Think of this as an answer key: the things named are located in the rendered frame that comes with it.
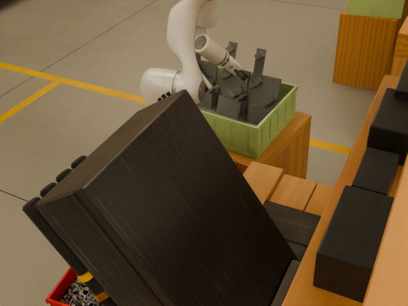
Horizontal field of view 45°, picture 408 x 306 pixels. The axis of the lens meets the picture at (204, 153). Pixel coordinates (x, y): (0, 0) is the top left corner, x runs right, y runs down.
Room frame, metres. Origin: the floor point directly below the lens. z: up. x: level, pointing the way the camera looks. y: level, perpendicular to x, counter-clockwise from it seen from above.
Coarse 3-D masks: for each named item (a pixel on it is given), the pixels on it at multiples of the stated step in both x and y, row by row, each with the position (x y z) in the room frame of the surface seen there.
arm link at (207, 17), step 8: (208, 0) 1.83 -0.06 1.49; (216, 0) 1.86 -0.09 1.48; (208, 8) 1.84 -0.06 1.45; (216, 8) 1.86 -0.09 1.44; (200, 16) 1.86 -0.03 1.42; (208, 16) 1.85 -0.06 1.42; (216, 16) 1.87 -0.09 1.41; (200, 24) 1.87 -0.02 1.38; (208, 24) 1.85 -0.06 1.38; (200, 32) 1.98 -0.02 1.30
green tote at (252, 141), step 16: (288, 96) 1.97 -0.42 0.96; (208, 112) 1.87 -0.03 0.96; (272, 112) 1.83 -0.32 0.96; (288, 112) 1.99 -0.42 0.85; (224, 128) 1.82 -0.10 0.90; (240, 128) 1.77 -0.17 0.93; (256, 128) 1.72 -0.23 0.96; (272, 128) 1.84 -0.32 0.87; (224, 144) 1.82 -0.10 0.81; (240, 144) 1.77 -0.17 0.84; (256, 144) 1.73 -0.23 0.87
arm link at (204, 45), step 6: (198, 36) 1.92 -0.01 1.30; (204, 36) 1.90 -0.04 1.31; (198, 42) 1.90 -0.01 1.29; (204, 42) 1.88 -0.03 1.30; (210, 42) 1.88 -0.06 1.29; (216, 42) 1.92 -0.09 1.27; (198, 48) 1.88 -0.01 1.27; (204, 48) 1.86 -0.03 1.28; (210, 48) 1.87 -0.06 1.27; (216, 48) 1.90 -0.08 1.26; (222, 48) 1.93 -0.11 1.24; (204, 54) 1.87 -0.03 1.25; (210, 54) 1.88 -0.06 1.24; (216, 54) 1.89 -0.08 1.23; (222, 54) 1.91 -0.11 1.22; (210, 60) 1.90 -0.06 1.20; (216, 60) 1.90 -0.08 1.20; (222, 60) 1.91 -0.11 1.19
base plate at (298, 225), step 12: (264, 204) 1.31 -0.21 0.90; (276, 204) 1.31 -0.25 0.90; (276, 216) 1.24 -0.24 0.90; (288, 216) 1.24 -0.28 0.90; (300, 216) 1.23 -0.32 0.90; (312, 216) 1.23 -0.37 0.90; (288, 228) 1.18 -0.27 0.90; (300, 228) 1.18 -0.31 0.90; (312, 228) 1.17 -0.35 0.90; (288, 240) 1.12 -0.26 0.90; (300, 240) 1.12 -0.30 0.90; (300, 252) 1.07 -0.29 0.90
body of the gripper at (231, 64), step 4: (228, 60) 1.94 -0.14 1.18; (232, 60) 1.95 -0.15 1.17; (224, 64) 1.93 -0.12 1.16; (228, 64) 1.93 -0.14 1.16; (232, 64) 1.94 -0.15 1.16; (236, 64) 1.95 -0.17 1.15; (228, 68) 1.93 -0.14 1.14; (232, 68) 1.94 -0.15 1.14; (236, 68) 1.95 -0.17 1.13; (240, 68) 1.96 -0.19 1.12; (232, 72) 1.94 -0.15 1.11
